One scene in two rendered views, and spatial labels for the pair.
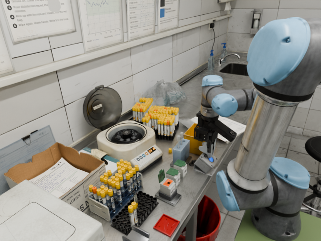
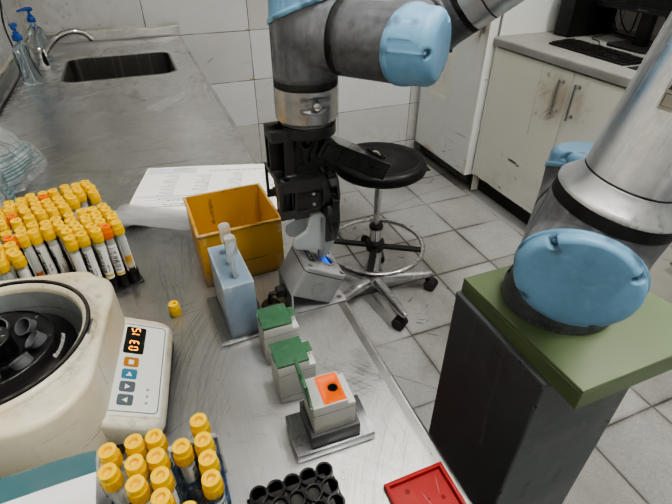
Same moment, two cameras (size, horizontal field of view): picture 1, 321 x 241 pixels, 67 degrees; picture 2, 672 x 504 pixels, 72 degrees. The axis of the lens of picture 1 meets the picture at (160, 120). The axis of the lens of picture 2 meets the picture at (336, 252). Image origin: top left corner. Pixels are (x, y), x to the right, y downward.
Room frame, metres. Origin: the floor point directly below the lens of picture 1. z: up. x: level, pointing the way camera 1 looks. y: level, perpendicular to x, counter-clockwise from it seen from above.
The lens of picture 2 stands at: (0.51, 0.23, 1.35)
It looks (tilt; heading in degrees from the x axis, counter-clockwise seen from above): 36 degrees down; 306
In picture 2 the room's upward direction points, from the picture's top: straight up
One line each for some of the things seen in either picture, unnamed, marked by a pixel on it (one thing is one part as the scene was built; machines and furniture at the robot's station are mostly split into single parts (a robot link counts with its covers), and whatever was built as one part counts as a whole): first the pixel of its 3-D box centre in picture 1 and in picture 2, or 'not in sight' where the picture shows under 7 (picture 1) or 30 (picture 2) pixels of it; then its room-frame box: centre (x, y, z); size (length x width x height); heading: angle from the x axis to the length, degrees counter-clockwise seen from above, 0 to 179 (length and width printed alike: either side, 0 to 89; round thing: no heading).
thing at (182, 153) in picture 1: (181, 153); (234, 291); (0.92, -0.09, 0.92); 0.10 x 0.07 x 0.10; 150
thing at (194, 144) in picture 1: (200, 139); (234, 232); (1.03, -0.20, 0.92); 0.13 x 0.13 x 0.10; 59
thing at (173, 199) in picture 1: (167, 193); (329, 421); (0.70, -0.02, 0.89); 0.09 x 0.05 x 0.04; 55
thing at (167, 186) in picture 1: (167, 188); (328, 406); (0.70, -0.02, 0.92); 0.05 x 0.04 x 0.06; 55
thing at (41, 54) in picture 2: (230, 58); (65, 45); (2.57, -0.76, 0.94); 0.24 x 0.17 x 0.14; 57
